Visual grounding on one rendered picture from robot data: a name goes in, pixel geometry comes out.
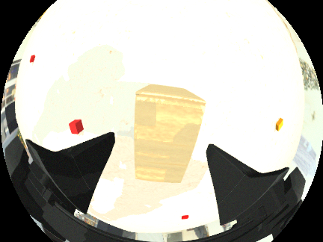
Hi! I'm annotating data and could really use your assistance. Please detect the small orange block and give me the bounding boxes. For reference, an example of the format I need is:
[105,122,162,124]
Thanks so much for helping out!
[275,118,283,131]

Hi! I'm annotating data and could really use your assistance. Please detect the small red cube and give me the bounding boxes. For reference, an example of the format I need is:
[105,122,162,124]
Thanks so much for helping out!
[69,120,84,134]
[30,55,36,62]

